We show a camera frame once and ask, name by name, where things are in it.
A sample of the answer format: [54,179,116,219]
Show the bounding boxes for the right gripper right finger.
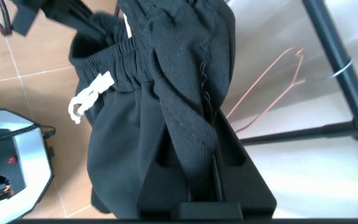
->
[211,108,278,218]

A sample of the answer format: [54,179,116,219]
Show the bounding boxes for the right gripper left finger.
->
[137,123,190,218]

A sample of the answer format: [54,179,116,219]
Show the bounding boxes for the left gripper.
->
[11,0,58,37]

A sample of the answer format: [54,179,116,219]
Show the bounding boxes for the black shorts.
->
[68,0,237,220]

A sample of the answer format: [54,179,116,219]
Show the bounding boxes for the pink clothes hanger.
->
[227,46,353,133]

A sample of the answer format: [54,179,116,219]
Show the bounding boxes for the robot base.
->
[0,104,56,224]

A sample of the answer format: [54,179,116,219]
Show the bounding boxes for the black clothes rack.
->
[239,0,358,175]

